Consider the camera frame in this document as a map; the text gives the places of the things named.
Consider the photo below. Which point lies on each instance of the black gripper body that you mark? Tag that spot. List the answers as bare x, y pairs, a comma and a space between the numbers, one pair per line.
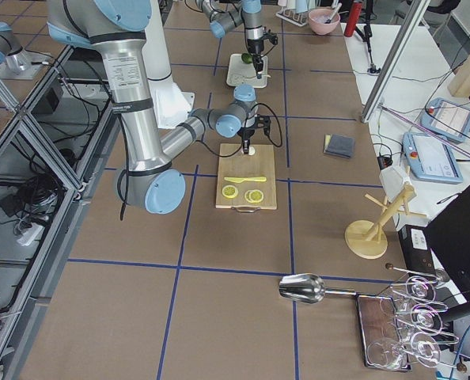
255, 47
247, 134

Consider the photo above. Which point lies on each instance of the white ceramic spoon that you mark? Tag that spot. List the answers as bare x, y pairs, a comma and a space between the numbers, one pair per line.
255, 77

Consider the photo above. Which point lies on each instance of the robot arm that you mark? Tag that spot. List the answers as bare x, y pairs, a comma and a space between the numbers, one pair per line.
116, 29
246, 13

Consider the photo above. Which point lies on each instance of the pink ice bowl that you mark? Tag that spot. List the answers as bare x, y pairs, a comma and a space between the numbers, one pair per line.
322, 22

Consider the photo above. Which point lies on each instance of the white bear print tray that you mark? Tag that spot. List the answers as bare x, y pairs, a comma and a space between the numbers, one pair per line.
244, 73

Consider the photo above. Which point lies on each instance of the yellow plastic knife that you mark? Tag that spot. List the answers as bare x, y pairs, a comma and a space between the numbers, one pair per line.
239, 180

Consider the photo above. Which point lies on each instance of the bamboo cutting board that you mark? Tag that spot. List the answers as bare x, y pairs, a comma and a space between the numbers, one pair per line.
233, 163

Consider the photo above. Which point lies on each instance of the lower lemon slice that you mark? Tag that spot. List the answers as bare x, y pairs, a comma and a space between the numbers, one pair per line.
230, 191

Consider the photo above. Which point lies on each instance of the lemon slice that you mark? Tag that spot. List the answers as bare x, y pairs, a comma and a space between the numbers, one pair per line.
230, 191
254, 196

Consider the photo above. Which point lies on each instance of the upper lemon slice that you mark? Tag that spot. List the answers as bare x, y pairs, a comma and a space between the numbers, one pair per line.
254, 196

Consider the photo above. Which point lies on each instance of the grey folded cloth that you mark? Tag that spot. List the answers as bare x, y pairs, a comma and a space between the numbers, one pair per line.
339, 145

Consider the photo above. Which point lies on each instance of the red bottle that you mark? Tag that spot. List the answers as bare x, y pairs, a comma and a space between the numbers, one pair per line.
354, 14

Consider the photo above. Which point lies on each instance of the black tripod stick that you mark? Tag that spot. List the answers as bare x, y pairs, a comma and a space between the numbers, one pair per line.
366, 34

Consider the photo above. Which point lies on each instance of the wooden mug tree stand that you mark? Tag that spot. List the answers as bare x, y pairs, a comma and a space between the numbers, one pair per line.
367, 239

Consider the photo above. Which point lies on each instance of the metal ice scoop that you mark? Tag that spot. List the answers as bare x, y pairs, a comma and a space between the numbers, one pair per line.
309, 288

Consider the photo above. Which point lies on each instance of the reacher grabber stick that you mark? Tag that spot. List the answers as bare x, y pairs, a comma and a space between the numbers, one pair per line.
426, 131

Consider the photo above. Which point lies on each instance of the near blue teach pendant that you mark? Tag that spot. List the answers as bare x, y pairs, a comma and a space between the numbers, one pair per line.
430, 159

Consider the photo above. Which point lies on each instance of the blue teach pendant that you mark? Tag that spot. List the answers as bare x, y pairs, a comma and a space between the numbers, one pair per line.
430, 159
446, 118

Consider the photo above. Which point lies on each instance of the far blue teach pendant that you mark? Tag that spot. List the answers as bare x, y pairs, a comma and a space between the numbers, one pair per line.
446, 118

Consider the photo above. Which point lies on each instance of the wine glass far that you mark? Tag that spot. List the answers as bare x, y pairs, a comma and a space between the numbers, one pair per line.
416, 290

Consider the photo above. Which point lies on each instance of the wine glass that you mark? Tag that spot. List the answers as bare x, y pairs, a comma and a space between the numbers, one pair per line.
419, 319
392, 355
416, 290

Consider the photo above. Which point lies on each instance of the black monitor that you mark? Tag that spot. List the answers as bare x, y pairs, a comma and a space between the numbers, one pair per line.
448, 236

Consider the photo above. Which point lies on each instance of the dark wooden glass tray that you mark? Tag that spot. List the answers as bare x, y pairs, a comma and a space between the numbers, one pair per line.
376, 318

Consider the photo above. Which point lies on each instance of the wine glass middle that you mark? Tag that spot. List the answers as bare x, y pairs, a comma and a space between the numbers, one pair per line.
419, 319

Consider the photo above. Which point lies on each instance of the wine glass near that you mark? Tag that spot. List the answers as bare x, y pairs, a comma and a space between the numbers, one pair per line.
392, 355

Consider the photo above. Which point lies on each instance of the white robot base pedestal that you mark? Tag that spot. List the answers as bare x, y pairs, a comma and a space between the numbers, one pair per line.
171, 104

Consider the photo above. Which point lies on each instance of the aluminium frame post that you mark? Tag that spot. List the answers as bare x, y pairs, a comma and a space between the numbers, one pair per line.
411, 22

